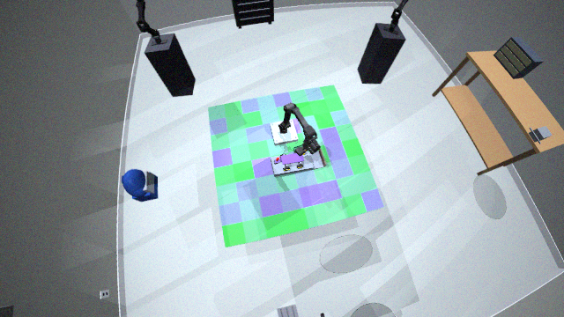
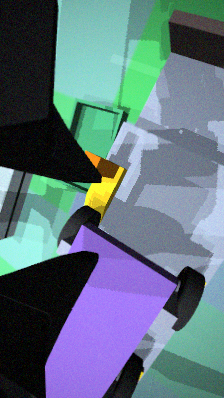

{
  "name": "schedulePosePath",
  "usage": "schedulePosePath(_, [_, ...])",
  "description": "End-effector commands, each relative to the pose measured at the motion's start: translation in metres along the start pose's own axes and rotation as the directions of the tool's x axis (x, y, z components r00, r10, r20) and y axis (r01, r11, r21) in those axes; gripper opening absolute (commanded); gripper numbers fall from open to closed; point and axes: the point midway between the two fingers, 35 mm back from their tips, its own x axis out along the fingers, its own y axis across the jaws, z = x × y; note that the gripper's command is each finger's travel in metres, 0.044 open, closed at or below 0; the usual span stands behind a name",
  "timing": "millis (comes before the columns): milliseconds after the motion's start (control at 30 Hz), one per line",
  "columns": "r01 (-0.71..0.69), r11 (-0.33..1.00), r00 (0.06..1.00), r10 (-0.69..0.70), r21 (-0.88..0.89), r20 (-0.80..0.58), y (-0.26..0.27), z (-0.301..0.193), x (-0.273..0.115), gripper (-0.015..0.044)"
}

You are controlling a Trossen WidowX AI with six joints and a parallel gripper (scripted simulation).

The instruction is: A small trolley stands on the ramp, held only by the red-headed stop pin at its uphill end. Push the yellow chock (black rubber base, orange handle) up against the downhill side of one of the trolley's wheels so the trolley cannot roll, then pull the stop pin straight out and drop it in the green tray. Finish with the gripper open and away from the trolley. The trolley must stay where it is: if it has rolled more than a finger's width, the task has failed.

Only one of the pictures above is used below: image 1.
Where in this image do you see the purple wheeled trolley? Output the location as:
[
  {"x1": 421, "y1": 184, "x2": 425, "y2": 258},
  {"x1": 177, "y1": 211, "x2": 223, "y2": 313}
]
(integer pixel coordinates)
[{"x1": 275, "y1": 152, "x2": 304, "y2": 171}]

